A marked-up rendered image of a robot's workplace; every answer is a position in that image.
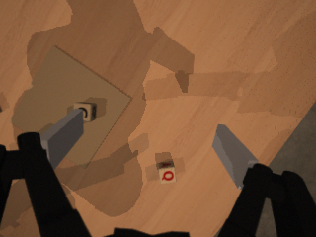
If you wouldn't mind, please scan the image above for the tan flat mat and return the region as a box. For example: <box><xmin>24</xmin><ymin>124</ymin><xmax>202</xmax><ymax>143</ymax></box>
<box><xmin>9</xmin><ymin>45</ymin><xmax>131</xmax><ymax>170</ymax></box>

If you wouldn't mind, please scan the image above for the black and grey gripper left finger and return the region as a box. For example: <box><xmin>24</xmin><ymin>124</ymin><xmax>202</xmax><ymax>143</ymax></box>
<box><xmin>0</xmin><ymin>109</ymin><xmax>92</xmax><ymax>237</ymax></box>

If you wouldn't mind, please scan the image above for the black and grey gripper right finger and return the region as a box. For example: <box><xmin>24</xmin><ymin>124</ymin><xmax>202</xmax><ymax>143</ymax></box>
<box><xmin>212</xmin><ymin>124</ymin><xmax>316</xmax><ymax>237</ymax></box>

